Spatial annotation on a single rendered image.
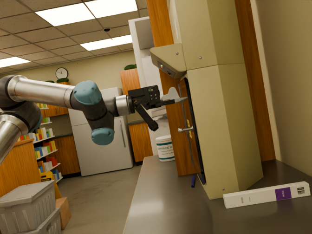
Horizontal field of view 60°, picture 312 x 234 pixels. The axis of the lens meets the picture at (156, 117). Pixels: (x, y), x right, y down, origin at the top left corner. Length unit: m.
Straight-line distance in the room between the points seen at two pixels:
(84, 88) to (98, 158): 5.32
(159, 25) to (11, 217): 2.34
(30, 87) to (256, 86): 1.00
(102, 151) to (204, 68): 5.22
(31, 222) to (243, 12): 2.55
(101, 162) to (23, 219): 3.34
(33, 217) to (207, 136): 2.30
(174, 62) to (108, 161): 5.22
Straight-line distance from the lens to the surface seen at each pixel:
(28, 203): 2.95
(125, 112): 0.99
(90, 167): 6.21
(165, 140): 1.71
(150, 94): 0.99
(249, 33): 1.44
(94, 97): 0.83
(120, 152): 6.01
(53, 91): 0.93
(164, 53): 0.98
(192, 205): 1.01
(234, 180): 1.04
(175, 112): 1.34
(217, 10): 1.07
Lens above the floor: 1.32
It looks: 3 degrees down
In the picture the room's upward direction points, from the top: 10 degrees counter-clockwise
